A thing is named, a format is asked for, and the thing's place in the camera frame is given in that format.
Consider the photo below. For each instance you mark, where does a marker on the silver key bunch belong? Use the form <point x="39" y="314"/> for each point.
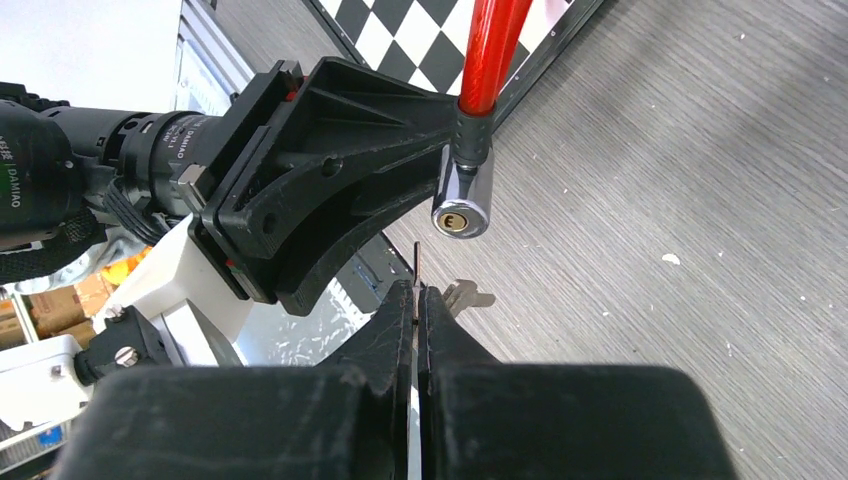
<point x="460" y="295"/>

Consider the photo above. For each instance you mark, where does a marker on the black white chessboard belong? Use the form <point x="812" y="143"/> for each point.
<point x="424" y="42"/>

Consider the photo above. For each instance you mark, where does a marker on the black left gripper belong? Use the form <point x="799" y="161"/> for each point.
<point x="303" y="171"/>

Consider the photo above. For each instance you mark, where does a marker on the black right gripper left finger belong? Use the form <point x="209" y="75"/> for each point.
<point x="344" y="418"/>

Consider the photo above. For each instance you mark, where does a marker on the cardboard box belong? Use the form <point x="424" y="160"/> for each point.
<point x="64" y="311"/>

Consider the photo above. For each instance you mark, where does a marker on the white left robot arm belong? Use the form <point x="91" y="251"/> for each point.
<point x="69" y="173"/>

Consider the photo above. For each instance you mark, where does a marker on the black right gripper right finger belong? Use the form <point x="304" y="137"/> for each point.
<point x="486" y="419"/>

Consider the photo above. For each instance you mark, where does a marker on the red cable lock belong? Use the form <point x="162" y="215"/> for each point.
<point x="461" y="206"/>

